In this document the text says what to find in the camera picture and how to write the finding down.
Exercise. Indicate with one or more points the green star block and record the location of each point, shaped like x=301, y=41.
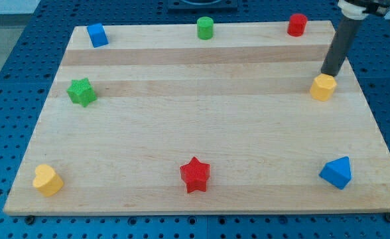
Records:
x=81, y=92

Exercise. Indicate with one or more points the yellow heart block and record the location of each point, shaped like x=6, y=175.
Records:
x=47, y=181

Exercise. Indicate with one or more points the green cylinder block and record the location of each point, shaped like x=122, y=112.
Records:
x=205, y=28

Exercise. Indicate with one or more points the yellow hexagon block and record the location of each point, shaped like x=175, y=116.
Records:
x=323, y=87

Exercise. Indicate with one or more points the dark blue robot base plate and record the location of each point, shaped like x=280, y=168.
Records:
x=200, y=5

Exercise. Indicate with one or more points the blue triangle block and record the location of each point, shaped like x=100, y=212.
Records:
x=337, y=172

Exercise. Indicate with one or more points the blue cube block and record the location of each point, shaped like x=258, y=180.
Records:
x=97, y=35

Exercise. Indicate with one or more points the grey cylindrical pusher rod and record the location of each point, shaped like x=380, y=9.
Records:
x=340, y=45

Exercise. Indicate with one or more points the red star block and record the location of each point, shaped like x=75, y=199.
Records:
x=195, y=175

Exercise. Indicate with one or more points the red cylinder block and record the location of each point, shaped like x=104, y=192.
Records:
x=297, y=24

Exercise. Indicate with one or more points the wooden board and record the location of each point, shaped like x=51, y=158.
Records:
x=239, y=102

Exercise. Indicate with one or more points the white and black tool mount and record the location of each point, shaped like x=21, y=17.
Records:
x=360, y=9

